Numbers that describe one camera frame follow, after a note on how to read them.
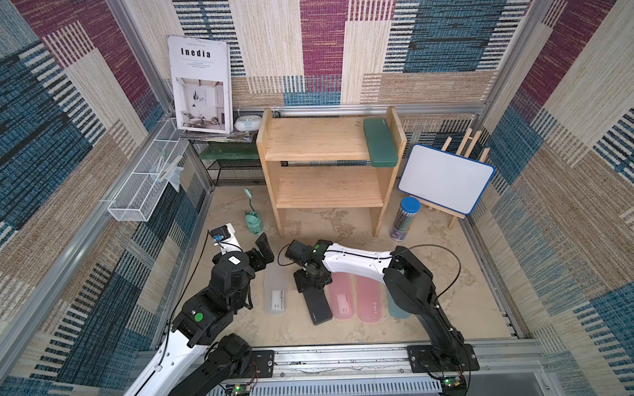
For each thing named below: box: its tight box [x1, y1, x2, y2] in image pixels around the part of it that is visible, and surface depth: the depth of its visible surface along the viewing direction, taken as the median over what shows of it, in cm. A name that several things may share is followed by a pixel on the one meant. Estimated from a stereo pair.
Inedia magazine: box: [167, 35, 234, 135], surface depth 79 cm
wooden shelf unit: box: [255, 106, 407, 238], surface depth 81 cm
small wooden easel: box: [409, 127, 491, 230], surface depth 93 cm
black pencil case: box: [302, 287, 333, 326], surface depth 84 cm
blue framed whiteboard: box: [397, 143, 497, 216], surface depth 96 cm
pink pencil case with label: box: [330, 271, 355, 320], surface depth 86 cm
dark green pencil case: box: [363, 117, 399, 168], surface depth 73 cm
